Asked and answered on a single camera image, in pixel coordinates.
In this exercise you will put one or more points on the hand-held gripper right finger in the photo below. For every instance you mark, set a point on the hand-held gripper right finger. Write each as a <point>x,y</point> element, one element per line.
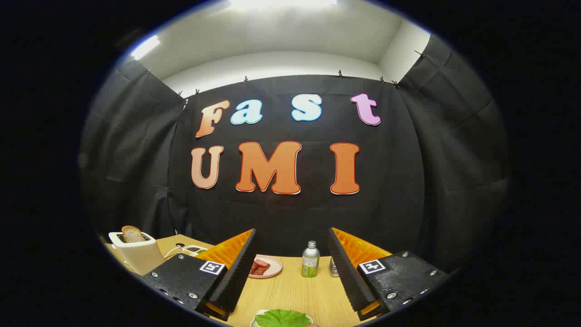
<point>347,272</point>

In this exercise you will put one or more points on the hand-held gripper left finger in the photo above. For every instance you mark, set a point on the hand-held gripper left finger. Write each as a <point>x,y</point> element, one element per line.
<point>240,272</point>

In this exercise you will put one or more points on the green lettuce leaf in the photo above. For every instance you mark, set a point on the green lettuce leaf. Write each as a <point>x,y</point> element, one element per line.
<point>281,319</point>

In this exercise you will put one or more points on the toasted brown bread slice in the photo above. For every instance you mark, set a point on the toasted brown bread slice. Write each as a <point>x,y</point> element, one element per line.
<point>133,234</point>

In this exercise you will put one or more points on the brown meat piece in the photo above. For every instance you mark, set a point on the brown meat piece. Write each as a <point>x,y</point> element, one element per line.
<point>258,268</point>

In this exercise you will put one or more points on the pink plate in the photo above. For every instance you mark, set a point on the pink plate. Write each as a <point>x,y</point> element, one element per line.
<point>274,269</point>

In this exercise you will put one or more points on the silver bottle green label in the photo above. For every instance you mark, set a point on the silver bottle green label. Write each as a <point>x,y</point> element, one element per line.
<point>310,261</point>

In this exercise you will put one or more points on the white divided bean tray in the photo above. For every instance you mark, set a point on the white divided bean tray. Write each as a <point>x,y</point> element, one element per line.
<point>194,250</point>

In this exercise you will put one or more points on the white oval dish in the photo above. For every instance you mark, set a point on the white oval dish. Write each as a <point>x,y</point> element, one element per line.
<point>253,323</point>

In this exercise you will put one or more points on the black backdrop cloth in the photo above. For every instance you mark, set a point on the black backdrop cloth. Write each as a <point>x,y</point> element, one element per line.
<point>290,213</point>

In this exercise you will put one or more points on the white toaster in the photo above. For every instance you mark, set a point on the white toaster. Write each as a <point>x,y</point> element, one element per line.
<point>140,256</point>

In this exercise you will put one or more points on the ceiling light panel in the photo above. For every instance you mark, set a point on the ceiling light panel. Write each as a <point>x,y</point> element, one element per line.
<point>145,47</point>

